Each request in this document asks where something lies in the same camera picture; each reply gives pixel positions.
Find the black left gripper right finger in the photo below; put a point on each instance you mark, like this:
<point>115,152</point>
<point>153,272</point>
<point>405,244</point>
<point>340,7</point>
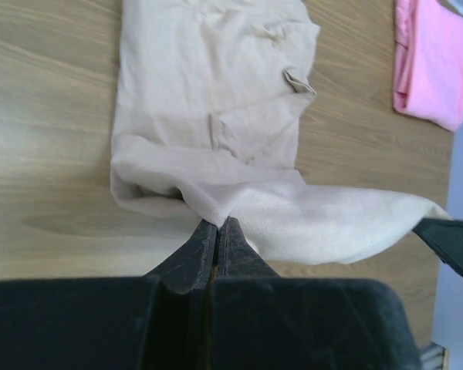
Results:
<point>260,320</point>

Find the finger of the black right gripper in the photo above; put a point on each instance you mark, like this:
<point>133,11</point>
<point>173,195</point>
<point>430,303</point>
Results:
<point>445,238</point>

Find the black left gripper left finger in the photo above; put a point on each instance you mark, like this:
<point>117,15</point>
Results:
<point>155,321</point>

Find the beige t shirt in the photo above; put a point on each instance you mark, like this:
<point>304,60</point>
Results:
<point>206,124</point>

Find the folded bright pink t shirt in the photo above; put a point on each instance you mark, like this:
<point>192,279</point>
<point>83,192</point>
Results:
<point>428,63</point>

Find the aluminium frame rail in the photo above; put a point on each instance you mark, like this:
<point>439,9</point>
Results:
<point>434,357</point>

